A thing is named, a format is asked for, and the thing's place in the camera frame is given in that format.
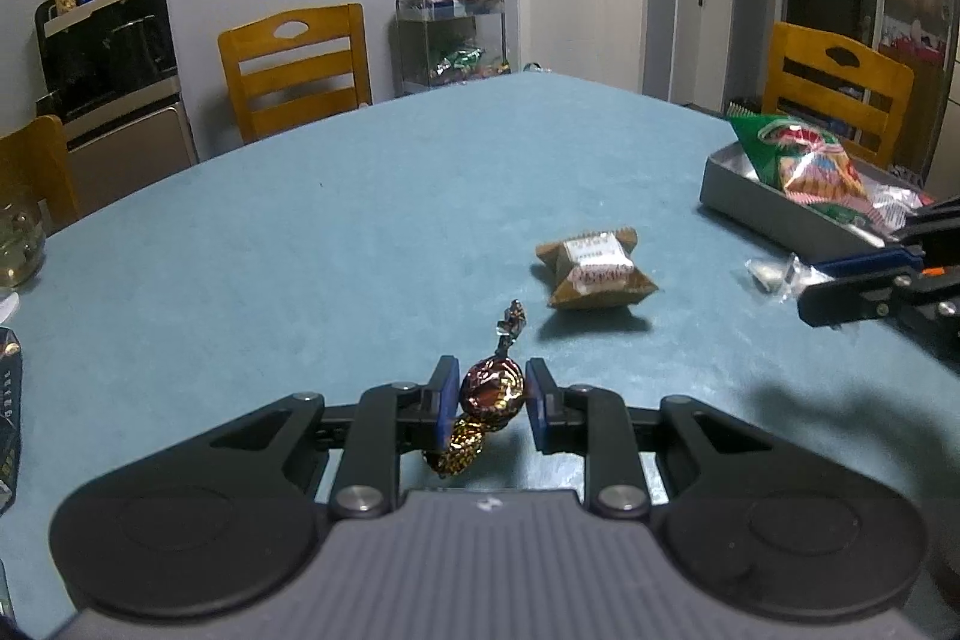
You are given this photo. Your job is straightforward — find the brown packet with white label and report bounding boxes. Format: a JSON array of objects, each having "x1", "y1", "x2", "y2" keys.
[{"x1": 535, "y1": 225, "x2": 660, "y2": 312}]

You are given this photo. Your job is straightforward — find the dark patterned box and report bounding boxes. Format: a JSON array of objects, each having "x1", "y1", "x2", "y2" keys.
[{"x1": 0, "y1": 325, "x2": 24, "y2": 515}]

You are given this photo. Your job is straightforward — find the brown gold candy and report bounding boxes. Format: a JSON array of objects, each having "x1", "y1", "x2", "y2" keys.
[{"x1": 424, "y1": 301, "x2": 527, "y2": 480}]

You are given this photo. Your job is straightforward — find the small white packet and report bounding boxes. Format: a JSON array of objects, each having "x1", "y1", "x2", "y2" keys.
[{"x1": 870, "y1": 186, "x2": 928, "y2": 233}]

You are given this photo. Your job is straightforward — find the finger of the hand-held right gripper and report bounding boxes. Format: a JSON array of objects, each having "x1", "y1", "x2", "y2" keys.
[
  {"x1": 814, "y1": 201, "x2": 960, "y2": 280},
  {"x1": 796, "y1": 272, "x2": 925, "y2": 328}
]

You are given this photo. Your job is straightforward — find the grey metal tray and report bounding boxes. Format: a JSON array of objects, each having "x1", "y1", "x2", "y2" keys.
[{"x1": 700, "y1": 141, "x2": 932, "y2": 260}]

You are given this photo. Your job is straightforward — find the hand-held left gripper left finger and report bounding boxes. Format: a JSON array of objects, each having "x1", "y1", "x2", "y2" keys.
[{"x1": 202, "y1": 355, "x2": 461, "y2": 519}]

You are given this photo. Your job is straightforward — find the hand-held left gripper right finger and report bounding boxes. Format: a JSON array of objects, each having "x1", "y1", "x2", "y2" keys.
[{"x1": 525, "y1": 357, "x2": 762, "y2": 519}]

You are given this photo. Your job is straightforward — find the metal trolley rack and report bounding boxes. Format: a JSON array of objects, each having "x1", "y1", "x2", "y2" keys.
[{"x1": 394, "y1": 0, "x2": 515, "y2": 98}]

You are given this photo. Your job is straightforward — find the black water dispenser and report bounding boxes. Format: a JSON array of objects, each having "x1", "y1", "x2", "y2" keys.
[{"x1": 34, "y1": 0, "x2": 200, "y2": 220}]

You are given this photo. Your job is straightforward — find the green chips bag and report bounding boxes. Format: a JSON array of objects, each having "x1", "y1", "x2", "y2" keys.
[{"x1": 727, "y1": 113, "x2": 875, "y2": 223}]

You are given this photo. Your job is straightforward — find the small clear candy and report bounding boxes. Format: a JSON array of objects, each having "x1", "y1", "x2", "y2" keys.
[{"x1": 745, "y1": 255, "x2": 809, "y2": 305}]

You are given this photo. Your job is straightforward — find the glass jar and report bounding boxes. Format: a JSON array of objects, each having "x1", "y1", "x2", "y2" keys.
[{"x1": 0, "y1": 188, "x2": 48, "y2": 290}]

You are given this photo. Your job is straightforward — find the wooden chair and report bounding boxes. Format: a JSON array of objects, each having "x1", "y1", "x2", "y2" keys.
[
  {"x1": 761, "y1": 20, "x2": 917, "y2": 167},
  {"x1": 217, "y1": 2, "x2": 374, "y2": 145},
  {"x1": 0, "y1": 114, "x2": 80, "y2": 236}
]

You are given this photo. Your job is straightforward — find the green snack bags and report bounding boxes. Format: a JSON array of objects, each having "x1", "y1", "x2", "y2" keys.
[{"x1": 430, "y1": 46, "x2": 490, "y2": 84}]

